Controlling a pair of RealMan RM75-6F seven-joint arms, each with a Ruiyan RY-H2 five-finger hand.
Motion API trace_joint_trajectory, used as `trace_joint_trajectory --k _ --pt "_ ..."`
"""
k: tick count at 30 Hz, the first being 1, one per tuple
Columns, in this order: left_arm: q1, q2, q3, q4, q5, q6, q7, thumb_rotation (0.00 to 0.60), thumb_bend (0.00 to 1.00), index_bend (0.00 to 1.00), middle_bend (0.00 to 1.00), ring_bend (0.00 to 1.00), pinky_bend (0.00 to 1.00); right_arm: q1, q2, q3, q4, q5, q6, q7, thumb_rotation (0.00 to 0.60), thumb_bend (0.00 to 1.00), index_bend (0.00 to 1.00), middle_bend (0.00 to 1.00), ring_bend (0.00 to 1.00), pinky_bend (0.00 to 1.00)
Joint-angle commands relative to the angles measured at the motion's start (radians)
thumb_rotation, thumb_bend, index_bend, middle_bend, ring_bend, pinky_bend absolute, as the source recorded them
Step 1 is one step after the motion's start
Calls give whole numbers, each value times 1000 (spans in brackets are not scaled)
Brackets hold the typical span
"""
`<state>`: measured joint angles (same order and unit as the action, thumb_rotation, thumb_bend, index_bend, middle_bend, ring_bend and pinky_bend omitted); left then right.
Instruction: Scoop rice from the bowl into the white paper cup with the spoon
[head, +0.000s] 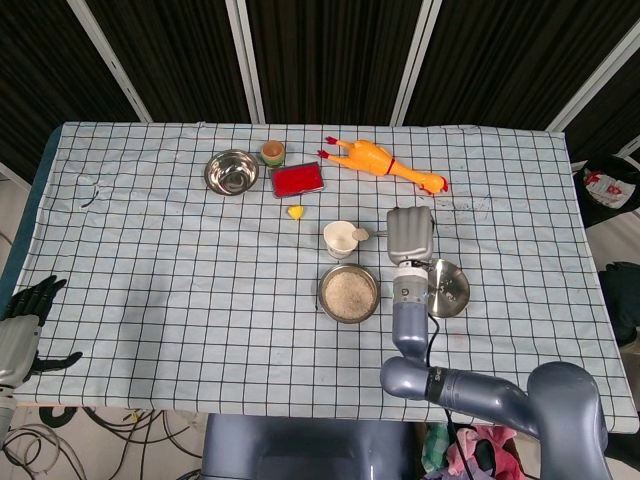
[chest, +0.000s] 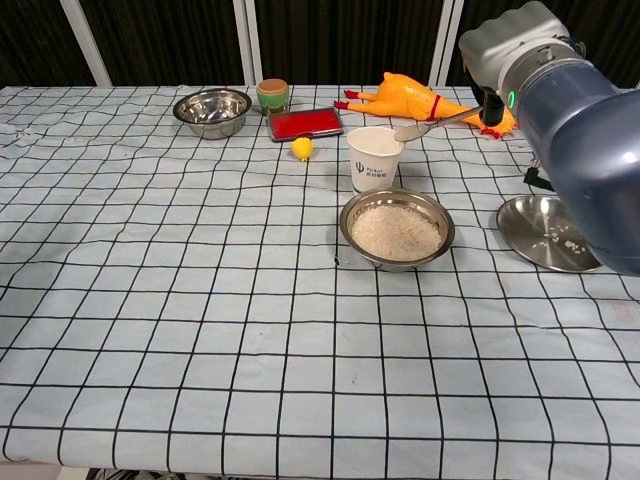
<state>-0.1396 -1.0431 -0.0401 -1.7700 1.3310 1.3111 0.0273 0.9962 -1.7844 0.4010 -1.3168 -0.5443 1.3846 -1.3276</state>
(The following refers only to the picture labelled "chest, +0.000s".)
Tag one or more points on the white rice heap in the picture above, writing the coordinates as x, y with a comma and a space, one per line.
395, 235

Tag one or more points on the white paper cup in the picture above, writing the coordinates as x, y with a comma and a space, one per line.
375, 165

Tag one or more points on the checked light blue tablecloth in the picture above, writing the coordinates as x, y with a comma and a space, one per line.
200, 300

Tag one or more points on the flat steel plate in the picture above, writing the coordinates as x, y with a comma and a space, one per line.
530, 225

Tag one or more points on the yellow rubber chicken toy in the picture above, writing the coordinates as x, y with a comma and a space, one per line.
405, 97

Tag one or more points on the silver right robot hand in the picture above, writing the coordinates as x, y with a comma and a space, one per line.
505, 40

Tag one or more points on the green and brown cup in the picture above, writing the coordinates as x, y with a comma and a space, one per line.
273, 97

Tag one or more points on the slanted white frame post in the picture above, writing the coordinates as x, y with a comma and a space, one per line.
90, 45

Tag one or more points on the small yellow chick toy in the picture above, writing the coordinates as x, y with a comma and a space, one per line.
302, 148

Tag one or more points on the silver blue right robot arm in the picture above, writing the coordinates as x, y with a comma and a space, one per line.
585, 125

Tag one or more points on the empty deep steel bowl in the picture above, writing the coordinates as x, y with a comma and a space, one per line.
212, 112

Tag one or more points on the wide steel bowl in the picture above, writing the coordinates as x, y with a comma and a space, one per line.
360, 205

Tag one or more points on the loose rice grains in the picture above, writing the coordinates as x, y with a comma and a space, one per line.
570, 245

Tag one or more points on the red ink pad box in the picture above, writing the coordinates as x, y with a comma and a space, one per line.
305, 125

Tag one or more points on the grey metal spoon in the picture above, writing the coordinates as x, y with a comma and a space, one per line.
412, 132

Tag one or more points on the black curtain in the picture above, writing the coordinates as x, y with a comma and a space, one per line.
345, 35

